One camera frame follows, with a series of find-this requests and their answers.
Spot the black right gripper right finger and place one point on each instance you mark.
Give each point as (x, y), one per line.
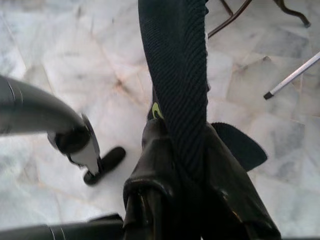
(230, 200)

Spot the silver metal clothes rack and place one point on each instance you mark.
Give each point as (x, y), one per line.
(292, 77)

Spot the marble pattern folding table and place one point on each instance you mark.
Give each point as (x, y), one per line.
(291, 11)

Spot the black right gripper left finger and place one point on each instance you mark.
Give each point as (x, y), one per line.
(152, 200)

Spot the black shirt with green print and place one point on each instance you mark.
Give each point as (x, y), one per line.
(180, 62)

